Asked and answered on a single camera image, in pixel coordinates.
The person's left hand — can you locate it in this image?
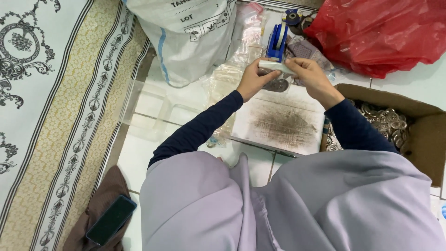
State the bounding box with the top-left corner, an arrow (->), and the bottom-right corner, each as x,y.
236,57 -> 282,103

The brown cloth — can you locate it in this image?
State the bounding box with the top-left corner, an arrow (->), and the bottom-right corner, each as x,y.
63,165 -> 132,251

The person's lilac garment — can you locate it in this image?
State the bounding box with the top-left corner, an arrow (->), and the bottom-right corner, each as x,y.
139,150 -> 446,251

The cardboard box of metal discs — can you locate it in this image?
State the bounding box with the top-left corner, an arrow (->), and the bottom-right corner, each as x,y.
320,83 -> 446,188

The person's right hand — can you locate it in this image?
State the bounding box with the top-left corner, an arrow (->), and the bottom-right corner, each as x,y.
284,57 -> 345,110

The white woven sack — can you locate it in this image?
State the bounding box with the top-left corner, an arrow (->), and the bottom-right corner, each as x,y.
123,0 -> 238,88

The blue tape dispenser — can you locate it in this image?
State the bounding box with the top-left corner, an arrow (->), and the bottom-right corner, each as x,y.
266,23 -> 289,63

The dark smartphone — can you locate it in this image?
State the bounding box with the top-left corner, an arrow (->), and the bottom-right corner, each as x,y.
86,195 -> 137,246

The clear plastic pouch with discs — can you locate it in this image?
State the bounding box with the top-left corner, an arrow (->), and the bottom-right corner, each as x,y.
258,60 -> 298,93

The red plastic bag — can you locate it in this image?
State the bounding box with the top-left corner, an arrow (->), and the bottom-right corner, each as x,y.
304,0 -> 446,79

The patterned grey pouch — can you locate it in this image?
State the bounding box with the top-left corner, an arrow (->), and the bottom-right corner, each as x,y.
285,35 -> 336,86

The pile of clear plastic pouches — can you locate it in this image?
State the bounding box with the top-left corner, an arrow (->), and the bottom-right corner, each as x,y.
201,3 -> 269,148

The white stained work board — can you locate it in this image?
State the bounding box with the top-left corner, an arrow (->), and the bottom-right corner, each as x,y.
231,84 -> 327,157

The patterned floor mat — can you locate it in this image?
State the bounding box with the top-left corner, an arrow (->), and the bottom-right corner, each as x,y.
0,0 -> 151,251

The clear plastic container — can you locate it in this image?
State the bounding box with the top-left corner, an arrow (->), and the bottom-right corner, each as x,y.
117,79 -> 203,142

